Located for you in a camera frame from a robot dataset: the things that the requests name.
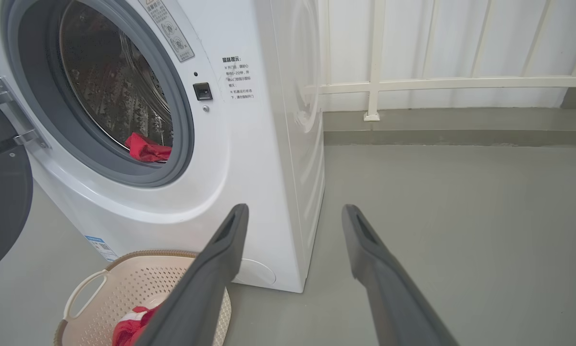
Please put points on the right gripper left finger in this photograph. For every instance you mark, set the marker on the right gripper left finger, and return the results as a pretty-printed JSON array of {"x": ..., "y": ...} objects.
[{"x": 196, "y": 298}]

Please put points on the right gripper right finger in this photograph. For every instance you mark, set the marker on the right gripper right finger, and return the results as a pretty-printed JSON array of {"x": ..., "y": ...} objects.
[{"x": 393, "y": 302}]

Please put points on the red and white garment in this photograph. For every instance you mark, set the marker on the red and white garment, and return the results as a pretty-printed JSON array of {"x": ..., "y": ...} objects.
[{"x": 129, "y": 329}]

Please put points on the plain red garment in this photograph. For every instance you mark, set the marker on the plain red garment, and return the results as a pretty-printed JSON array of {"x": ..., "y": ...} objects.
[{"x": 148, "y": 149}]

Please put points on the black round glass washer door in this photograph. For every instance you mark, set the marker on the black round glass washer door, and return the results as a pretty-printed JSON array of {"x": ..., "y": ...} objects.
[{"x": 2, "y": 202}]

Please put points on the cream perforated laundry basket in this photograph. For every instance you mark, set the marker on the cream perforated laundry basket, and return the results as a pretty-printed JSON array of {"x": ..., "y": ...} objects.
[{"x": 124, "y": 283}]

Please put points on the white front-load washing machine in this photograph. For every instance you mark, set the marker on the white front-load washing machine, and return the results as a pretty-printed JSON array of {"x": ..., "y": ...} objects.
[{"x": 249, "y": 168}]

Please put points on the black door latch socket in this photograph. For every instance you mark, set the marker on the black door latch socket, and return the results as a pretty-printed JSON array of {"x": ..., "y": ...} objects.
[{"x": 202, "y": 91}]

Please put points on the grey rubber door gasket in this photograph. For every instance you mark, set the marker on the grey rubber door gasket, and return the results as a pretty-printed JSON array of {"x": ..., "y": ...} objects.
[{"x": 42, "y": 96}]

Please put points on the silver door hinge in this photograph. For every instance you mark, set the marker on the silver door hinge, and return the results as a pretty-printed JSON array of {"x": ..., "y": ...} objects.
[{"x": 21, "y": 113}]

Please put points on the round white filter cover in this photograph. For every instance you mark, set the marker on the round white filter cover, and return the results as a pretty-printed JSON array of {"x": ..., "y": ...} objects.
[{"x": 256, "y": 273}]

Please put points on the blue white energy label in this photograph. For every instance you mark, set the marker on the blue white energy label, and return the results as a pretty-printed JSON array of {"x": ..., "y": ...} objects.
[{"x": 101, "y": 249}]

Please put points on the steel washer drum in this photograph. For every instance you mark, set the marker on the steel washer drum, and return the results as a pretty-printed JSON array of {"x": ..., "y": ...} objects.
[{"x": 110, "y": 77}]

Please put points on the white metal railing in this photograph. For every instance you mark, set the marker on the white metal railing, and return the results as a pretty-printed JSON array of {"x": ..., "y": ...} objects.
[{"x": 374, "y": 48}]

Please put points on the grey warning label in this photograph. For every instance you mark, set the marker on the grey warning label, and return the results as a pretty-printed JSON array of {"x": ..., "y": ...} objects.
[{"x": 170, "y": 31}]

